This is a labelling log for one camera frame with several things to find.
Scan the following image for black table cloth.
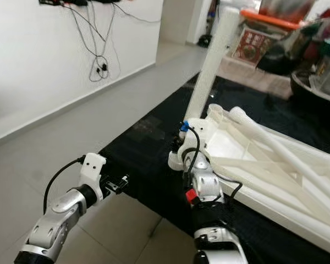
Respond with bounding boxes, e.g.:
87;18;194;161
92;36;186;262
99;71;330;264

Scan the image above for white plastic table top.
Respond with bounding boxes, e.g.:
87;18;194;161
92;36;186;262
168;103;330;259

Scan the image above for beige patterned cloth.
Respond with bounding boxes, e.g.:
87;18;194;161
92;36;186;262
217;55;295;100

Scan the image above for red printed food box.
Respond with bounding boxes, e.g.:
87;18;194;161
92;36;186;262
239;30;270;62

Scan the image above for black wok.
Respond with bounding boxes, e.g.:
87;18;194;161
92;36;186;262
290;69;330;108

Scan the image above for black plastic bag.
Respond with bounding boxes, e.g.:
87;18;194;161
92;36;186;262
264;22;330;72

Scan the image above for clear storage box orange lid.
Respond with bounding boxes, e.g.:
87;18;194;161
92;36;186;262
234;8;303;64

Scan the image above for steel cooking pot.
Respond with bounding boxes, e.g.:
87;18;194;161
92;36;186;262
258;0;317;23

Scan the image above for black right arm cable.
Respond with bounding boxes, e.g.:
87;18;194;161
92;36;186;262
179;124;244;210

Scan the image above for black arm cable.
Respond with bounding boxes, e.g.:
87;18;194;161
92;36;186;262
43;157;86;215
179;124;244;210

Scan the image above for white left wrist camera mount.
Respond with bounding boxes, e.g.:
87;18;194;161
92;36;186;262
81;153;108;190

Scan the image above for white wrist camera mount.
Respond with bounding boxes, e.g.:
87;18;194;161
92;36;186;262
179;117;210;160
81;153;108;190

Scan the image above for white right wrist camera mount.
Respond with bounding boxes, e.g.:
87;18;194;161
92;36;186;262
179;117;210;160

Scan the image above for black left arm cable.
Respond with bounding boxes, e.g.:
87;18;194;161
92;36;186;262
43;157;86;215

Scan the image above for coiled black hose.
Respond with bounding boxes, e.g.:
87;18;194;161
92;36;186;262
197;34;212;47

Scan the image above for thin black wall cable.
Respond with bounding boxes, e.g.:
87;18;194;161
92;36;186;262
110;5;160;24

